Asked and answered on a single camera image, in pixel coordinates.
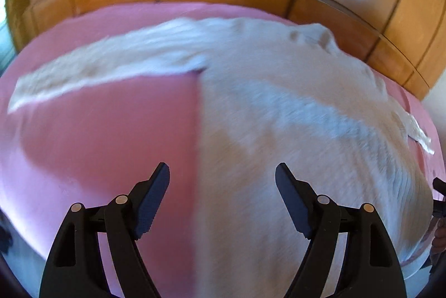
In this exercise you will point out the pink bed sheet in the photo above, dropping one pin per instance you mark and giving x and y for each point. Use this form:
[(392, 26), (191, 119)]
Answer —
[(104, 130)]

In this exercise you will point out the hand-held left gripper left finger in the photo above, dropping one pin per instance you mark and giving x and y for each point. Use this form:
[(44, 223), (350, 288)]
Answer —
[(151, 204)]

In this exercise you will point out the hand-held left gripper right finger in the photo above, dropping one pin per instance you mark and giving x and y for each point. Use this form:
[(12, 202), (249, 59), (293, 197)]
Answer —
[(294, 204)]

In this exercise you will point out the white knitted sweater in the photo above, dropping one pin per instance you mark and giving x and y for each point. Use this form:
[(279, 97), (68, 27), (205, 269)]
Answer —
[(278, 116)]

